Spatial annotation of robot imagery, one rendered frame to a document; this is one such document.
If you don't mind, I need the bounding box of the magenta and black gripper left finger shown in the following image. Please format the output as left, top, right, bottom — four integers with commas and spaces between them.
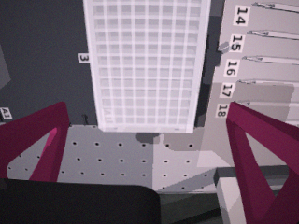
0, 102, 69, 182

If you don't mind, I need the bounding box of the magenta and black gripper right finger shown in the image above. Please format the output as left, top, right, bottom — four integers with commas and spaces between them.
226, 102, 299, 224

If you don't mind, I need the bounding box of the light grey perforated base plate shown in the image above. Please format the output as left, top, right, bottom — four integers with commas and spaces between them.
7, 126, 217, 193

